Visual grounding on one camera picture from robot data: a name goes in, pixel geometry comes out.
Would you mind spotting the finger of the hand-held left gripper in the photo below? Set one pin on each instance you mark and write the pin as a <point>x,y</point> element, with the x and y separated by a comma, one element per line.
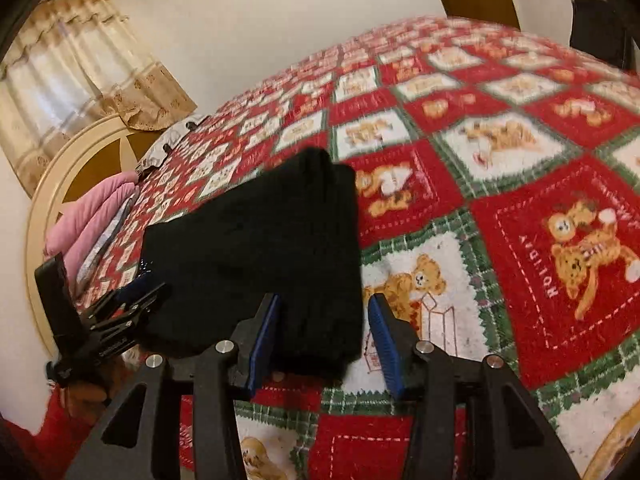
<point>132,297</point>
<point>120,342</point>

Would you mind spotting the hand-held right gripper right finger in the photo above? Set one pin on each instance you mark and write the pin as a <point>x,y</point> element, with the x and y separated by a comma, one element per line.
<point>386,347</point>

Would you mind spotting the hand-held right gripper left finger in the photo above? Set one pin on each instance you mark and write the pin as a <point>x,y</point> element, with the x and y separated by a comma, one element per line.
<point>262,345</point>

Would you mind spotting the black pants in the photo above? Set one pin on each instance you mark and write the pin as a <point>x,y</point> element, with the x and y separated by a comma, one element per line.
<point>260,260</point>

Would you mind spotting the person's left hand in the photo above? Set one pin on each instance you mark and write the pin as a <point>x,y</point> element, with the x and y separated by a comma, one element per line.
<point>85,392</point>

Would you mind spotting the grey white pillow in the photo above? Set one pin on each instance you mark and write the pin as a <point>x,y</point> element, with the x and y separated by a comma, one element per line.
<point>102,245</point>

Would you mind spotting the pink folded blanket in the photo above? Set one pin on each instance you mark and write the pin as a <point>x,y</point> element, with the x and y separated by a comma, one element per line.
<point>87,220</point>

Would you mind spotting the cream round headboard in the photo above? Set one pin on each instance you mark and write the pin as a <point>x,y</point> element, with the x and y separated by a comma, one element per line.
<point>65,175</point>

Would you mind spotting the black white patterned pillow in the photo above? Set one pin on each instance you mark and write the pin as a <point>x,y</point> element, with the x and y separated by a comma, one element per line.
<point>167,145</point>

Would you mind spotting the red bear printed blanket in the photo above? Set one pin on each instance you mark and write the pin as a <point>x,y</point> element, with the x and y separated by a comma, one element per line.
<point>450,200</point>

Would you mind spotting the beige patterned curtain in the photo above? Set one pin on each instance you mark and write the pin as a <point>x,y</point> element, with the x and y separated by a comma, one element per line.
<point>80,85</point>

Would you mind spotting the black chair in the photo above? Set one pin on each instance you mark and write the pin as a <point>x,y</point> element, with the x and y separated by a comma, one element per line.
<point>602,30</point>

